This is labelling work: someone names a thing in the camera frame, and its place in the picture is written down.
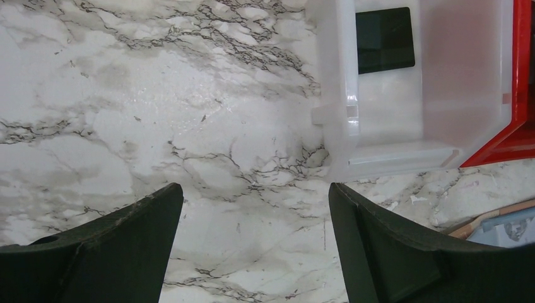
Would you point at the brown leather card holder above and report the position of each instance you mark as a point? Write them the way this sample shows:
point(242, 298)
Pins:
point(464, 231)

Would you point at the white plastic bin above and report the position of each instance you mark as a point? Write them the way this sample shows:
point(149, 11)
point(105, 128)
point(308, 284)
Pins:
point(432, 116)

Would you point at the black card in white bin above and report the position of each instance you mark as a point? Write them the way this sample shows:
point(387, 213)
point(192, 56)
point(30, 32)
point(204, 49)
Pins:
point(384, 40)

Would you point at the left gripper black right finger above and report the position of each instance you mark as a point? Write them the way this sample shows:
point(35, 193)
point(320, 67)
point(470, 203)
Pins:
point(388, 258)

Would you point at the light blue credit card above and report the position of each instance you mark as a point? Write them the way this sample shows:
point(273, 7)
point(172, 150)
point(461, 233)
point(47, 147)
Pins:
point(510, 230)

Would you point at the red plastic bin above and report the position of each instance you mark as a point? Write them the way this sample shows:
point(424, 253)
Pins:
point(516, 141)

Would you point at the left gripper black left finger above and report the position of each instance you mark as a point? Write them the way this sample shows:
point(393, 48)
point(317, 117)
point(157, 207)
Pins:
point(119, 257)

